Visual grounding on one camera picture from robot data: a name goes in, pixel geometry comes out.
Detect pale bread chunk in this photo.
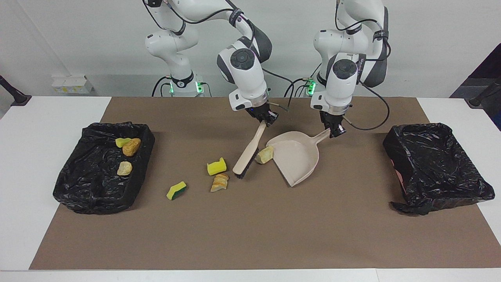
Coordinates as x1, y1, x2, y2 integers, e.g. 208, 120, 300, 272
255, 146, 274, 164

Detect beige hand brush black bristles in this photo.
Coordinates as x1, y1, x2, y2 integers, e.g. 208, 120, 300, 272
232, 121, 267, 179

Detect beige plastic dustpan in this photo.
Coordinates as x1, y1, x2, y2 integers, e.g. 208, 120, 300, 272
266, 128, 331, 187

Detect plain yellow sponge piece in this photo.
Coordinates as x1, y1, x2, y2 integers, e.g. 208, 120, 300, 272
207, 157, 227, 176

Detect brown bread roll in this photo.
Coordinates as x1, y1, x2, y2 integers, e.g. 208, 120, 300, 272
122, 138, 142, 157

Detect black bag lined pink bin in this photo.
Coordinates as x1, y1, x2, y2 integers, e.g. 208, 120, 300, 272
383, 123, 496, 216

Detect striped croissant piece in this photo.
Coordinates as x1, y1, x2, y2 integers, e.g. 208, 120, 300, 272
210, 174, 229, 193

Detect yellow green sponge block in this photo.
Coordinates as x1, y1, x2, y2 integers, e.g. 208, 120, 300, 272
166, 181, 187, 201

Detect brown paper table mat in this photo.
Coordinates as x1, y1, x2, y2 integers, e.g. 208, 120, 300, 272
29, 97, 501, 271

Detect dark background furniture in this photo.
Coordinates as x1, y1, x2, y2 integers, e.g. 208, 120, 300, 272
450, 43, 501, 132

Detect black left base cables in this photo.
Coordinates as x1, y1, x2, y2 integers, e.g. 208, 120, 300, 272
287, 78, 314, 97

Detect black base cables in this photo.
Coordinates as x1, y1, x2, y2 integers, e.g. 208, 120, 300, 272
152, 76, 173, 97
287, 78, 314, 97

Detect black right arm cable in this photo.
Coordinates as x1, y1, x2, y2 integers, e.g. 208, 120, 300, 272
143, 0, 295, 114

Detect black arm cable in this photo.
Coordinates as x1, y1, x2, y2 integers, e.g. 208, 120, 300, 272
143, 0, 295, 114
335, 0, 391, 131

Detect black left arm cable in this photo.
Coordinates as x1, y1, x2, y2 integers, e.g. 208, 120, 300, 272
335, 0, 391, 131

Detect black right base cables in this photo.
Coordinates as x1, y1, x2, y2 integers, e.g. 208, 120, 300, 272
152, 76, 173, 97

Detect black camera stand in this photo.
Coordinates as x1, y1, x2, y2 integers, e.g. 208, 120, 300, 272
469, 76, 501, 109
0, 74, 32, 107

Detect white wall outlet box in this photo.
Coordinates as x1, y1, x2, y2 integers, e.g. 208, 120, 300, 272
52, 76, 94, 94

